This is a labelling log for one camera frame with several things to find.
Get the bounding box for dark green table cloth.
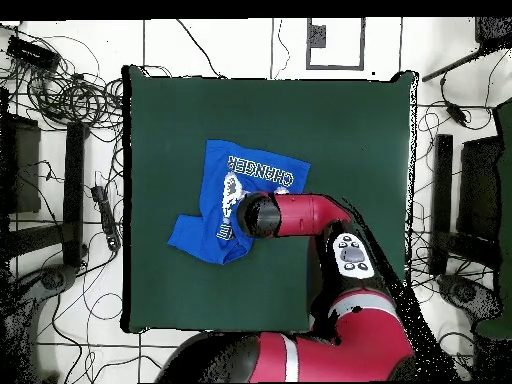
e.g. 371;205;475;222
121;65;419;334

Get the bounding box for black cable adapter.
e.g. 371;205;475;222
445;101;469;125

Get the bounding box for black power strip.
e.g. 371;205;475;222
90;185;122;252

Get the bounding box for black rod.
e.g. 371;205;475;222
421;45;487;83

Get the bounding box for dark flat panel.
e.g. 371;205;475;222
456;135;504;241
0;111;42;215

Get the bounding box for black stand leg with caster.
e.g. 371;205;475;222
437;273;503;321
0;263;77;383

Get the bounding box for small dark box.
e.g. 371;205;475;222
309;24;327;49

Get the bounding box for tangled black cable coil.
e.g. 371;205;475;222
23;69;125;133

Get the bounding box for grey square frame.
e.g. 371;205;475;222
305;17;366;72

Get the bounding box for long black cable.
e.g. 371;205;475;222
175;18;228;80

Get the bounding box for black upright bar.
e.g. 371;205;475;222
62;121;87;268
429;133;454;277

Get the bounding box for black speckled block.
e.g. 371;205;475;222
474;16;512;51

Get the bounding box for blue printed t-shirt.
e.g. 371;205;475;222
167;138;312;266

